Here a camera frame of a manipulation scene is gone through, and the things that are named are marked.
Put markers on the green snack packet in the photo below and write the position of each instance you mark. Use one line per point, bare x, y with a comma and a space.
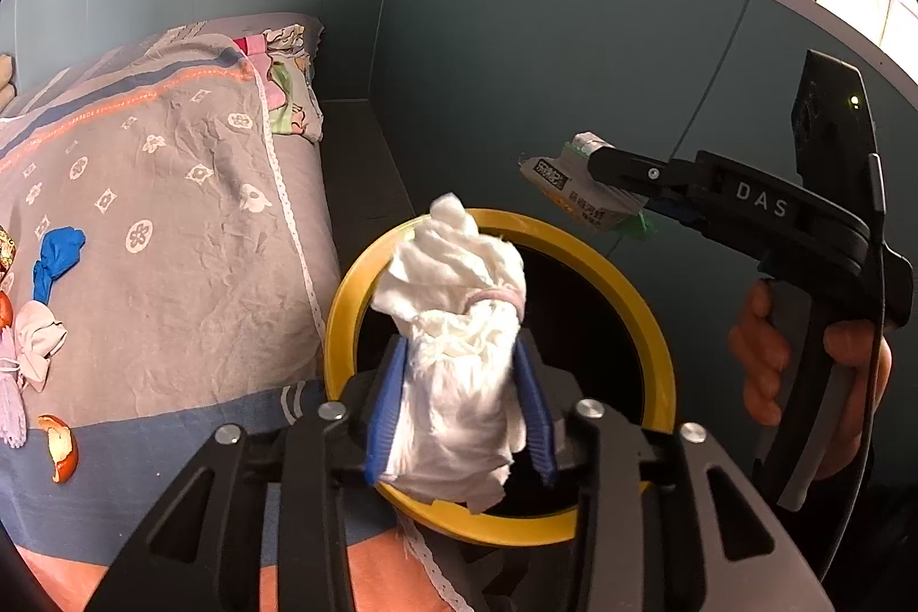
566, 185

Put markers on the pink cloth pouch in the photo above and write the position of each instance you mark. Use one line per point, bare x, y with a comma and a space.
39, 332

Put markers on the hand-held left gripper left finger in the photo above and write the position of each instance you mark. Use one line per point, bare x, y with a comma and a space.
387, 411

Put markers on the yellow rimmed black bin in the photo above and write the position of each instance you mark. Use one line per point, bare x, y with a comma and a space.
338, 325

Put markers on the orange snack wrapper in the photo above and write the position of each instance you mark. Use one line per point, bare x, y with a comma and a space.
6, 250

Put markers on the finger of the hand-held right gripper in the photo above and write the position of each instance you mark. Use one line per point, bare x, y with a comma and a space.
681, 212
631, 164

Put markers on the white tissue wad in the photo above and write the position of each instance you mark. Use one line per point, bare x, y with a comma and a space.
459, 382

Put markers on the pastel floral cloth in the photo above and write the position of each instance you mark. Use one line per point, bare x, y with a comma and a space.
287, 88

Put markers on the printed grey blue blanket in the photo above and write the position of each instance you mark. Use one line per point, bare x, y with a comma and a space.
179, 225

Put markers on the person's right hand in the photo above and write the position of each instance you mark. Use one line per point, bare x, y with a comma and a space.
760, 361

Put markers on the tangerine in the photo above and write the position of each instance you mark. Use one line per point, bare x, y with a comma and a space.
5, 311

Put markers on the orange peel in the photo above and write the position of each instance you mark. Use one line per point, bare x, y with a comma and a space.
61, 447

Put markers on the blue rubber glove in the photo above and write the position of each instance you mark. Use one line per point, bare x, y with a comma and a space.
61, 246

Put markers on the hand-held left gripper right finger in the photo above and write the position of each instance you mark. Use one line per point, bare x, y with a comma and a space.
536, 418

